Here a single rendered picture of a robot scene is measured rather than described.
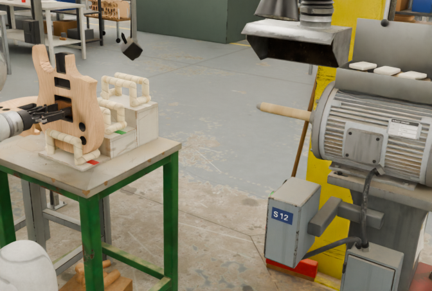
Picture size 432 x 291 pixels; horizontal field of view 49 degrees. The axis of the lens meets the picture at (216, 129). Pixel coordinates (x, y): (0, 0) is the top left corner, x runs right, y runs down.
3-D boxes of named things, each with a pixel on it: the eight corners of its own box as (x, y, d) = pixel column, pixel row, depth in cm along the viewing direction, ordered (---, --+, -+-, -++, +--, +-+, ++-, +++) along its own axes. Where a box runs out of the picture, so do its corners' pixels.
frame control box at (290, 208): (363, 266, 143) (376, 190, 134) (341, 306, 126) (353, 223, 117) (288, 239, 155) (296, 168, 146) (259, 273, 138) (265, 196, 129)
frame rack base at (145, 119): (159, 137, 219) (159, 102, 213) (137, 148, 207) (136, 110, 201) (116, 125, 232) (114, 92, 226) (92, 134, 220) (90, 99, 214)
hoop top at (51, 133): (83, 145, 185) (83, 137, 183) (77, 148, 182) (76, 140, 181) (49, 133, 195) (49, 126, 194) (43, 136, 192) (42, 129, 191)
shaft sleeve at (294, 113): (310, 123, 154) (314, 116, 155) (309, 117, 152) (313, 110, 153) (261, 113, 163) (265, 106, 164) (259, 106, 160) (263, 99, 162)
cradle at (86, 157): (101, 156, 193) (101, 149, 192) (80, 166, 184) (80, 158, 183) (96, 154, 195) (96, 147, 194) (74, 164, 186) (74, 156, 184)
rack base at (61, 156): (111, 159, 195) (111, 156, 194) (83, 172, 182) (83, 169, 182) (65, 144, 208) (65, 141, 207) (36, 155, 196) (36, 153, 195)
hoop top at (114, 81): (138, 88, 204) (137, 81, 203) (133, 90, 202) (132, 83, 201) (105, 81, 214) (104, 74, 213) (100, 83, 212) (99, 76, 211)
